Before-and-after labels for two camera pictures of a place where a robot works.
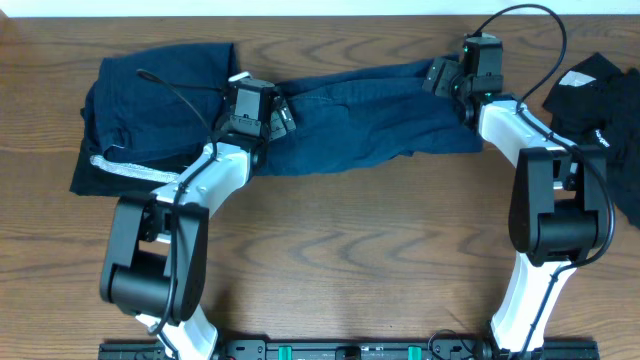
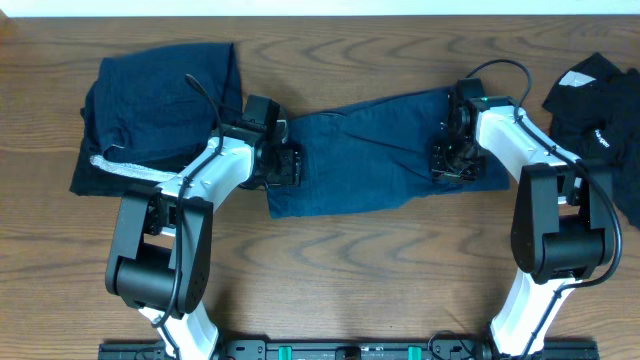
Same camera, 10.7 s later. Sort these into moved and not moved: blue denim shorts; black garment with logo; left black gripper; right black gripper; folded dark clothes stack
Moved: left black gripper; blue denim shorts; right black gripper
Not moved: folded dark clothes stack; black garment with logo
